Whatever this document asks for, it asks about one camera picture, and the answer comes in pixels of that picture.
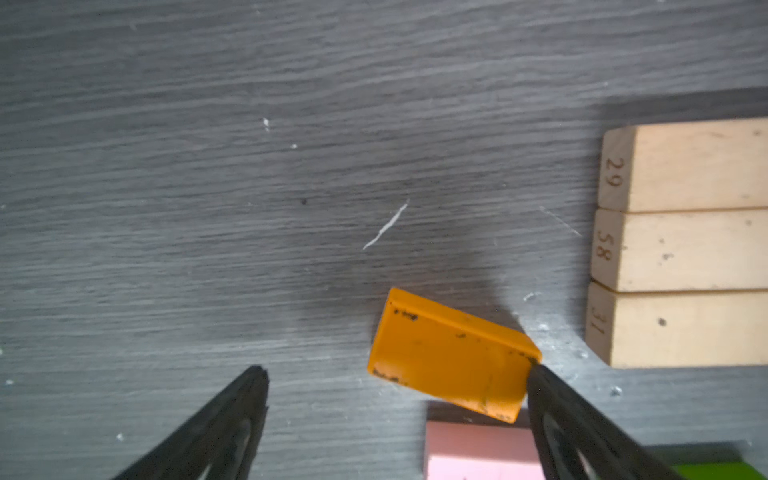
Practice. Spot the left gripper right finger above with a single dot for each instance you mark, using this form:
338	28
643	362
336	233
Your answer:
576	441

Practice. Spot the pink wood block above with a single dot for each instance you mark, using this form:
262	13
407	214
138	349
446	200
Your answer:
468	452

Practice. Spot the natural wood block front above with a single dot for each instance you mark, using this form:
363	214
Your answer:
677	329

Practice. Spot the natural wood block long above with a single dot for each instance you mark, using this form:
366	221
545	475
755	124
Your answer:
684	166

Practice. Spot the green wood block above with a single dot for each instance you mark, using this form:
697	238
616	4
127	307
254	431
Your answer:
719	471

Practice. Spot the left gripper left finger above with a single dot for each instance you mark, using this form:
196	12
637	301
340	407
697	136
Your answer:
220	441

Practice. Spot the orange wood block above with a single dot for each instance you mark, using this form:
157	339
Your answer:
452	355

